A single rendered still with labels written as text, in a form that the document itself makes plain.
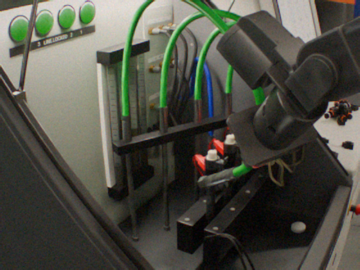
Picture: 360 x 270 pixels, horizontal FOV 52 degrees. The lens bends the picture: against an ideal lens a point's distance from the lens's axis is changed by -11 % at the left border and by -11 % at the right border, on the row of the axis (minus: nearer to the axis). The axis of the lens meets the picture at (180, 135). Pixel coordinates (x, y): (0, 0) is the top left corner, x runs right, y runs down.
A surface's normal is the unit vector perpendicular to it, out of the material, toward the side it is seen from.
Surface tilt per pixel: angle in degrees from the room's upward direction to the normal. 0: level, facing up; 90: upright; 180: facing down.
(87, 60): 90
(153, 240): 0
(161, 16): 90
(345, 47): 98
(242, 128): 49
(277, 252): 0
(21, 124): 43
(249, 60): 85
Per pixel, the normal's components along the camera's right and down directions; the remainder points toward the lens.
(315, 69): -0.70, 0.42
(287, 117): -0.68, 0.69
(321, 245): -0.01, -0.91
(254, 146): 0.07, -0.29
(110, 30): 0.85, 0.21
